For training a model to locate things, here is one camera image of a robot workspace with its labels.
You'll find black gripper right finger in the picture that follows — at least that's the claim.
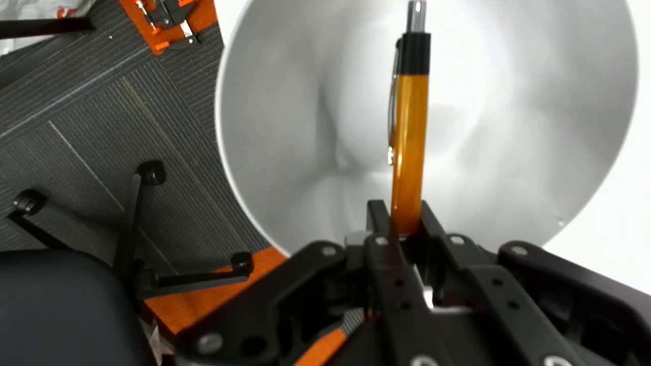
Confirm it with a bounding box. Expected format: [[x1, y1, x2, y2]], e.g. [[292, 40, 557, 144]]
[[413, 200, 651, 366]]

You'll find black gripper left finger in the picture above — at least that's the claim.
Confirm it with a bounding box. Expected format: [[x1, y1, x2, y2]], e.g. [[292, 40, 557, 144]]
[[177, 200, 437, 366]]

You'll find orange pen with black cap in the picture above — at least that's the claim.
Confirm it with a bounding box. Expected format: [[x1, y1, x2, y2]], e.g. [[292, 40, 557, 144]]
[[386, 0, 432, 239]]

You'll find grey round bowl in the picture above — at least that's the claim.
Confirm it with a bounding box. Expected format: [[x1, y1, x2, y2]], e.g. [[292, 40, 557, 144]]
[[213, 0, 640, 256]]

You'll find black padded office chair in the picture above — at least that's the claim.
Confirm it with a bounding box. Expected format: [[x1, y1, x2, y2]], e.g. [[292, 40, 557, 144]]
[[0, 158, 256, 366]]

